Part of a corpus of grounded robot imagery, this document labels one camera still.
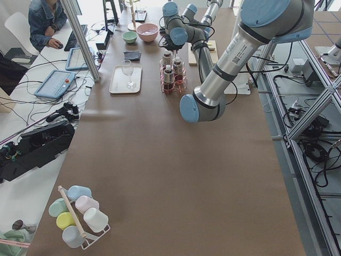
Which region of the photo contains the tea bottle white cap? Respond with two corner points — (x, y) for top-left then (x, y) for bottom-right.
(162, 50), (172, 68)

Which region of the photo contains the bamboo cutting board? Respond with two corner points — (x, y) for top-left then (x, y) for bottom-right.
(188, 40), (218, 66)

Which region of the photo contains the green ceramic bowl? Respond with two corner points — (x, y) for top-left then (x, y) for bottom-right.
(122, 31), (137, 44)

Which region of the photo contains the clear wine glass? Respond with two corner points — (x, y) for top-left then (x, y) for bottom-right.
(121, 60), (136, 89)

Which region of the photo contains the person in denim jacket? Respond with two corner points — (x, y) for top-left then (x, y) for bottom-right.
(28, 0), (67, 52)

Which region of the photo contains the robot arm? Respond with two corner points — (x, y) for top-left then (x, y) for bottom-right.
(161, 1), (223, 82)
(180, 0), (314, 123)

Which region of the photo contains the aluminium frame post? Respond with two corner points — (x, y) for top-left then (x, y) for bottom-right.
(61, 0), (101, 83)

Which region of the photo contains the pink plastic cup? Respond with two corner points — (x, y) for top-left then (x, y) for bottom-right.
(75, 195), (100, 214)

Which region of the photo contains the copper wire bottle basket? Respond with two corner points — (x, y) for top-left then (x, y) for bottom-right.
(159, 50), (187, 94)

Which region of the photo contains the wooden cup stand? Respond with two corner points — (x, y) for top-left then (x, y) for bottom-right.
(124, 0), (141, 32)

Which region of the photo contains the black equipment case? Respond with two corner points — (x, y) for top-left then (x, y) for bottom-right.
(1, 121), (75, 182)

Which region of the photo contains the grey-blue plastic cup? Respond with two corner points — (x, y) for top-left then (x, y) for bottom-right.
(62, 226), (85, 249)

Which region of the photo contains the white wire cup rack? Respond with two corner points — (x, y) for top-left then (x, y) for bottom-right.
(58, 186), (110, 250)

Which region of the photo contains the green plastic cup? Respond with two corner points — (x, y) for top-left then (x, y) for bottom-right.
(48, 198), (69, 217)

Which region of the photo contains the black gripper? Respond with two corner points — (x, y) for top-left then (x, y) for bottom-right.
(159, 34), (184, 60)

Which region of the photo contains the far blue teach pendant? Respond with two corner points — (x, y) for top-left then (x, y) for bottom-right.
(65, 47), (88, 71)

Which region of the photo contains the blue teach pendant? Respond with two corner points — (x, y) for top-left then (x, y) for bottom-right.
(65, 47), (88, 71)
(34, 70), (76, 99)

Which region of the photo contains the cream rabbit serving tray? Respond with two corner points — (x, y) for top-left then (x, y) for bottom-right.
(109, 65), (142, 94)

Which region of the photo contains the yellow plastic cup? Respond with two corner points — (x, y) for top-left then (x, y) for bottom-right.
(56, 212), (76, 230)

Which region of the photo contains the blue plastic cup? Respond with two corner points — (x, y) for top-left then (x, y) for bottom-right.
(67, 185), (92, 201)

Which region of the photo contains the near blue teach pendant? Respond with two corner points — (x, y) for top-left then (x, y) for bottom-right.
(34, 70), (76, 99)

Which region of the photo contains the pink bowl of ice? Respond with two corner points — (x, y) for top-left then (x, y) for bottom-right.
(136, 23), (159, 43)

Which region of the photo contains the white plastic cup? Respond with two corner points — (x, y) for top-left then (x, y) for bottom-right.
(83, 207), (109, 233)

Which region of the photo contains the black keyboard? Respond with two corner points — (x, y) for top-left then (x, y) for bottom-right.
(63, 25), (87, 52)

